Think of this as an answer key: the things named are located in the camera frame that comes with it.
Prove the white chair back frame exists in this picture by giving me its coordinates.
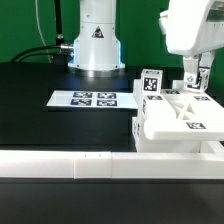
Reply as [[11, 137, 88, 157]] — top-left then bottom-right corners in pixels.
[[133, 79, 224, 141]]

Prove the white chair seat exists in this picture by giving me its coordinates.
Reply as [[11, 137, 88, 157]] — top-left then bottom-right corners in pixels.
[[132, 117, 224, 153]]

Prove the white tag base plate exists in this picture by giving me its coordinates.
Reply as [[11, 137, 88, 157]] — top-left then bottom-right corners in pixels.
[[47, 90, 137, 109]]

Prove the thin white cable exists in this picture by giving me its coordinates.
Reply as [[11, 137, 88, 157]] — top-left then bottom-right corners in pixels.
[[34, 0, 54, 64]]

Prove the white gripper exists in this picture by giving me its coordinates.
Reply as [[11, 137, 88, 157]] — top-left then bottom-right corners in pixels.
[[159, 0, 224, 84]]

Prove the white U-shaped fence frame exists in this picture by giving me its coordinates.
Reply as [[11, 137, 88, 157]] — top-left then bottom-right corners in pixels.
[[0, 141, 224, 179]]

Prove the black vertical pole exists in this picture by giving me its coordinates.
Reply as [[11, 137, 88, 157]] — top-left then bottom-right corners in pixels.
[[54, 0, 64, 45]]

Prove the white tagged cube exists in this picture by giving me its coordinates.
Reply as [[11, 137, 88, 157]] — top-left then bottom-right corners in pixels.
[[185, 68, 210, 93], [141, 69, 163, 94]]

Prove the black cable bundle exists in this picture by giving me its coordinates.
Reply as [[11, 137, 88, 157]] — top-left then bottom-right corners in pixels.
[[9, 43, 75, 64]]

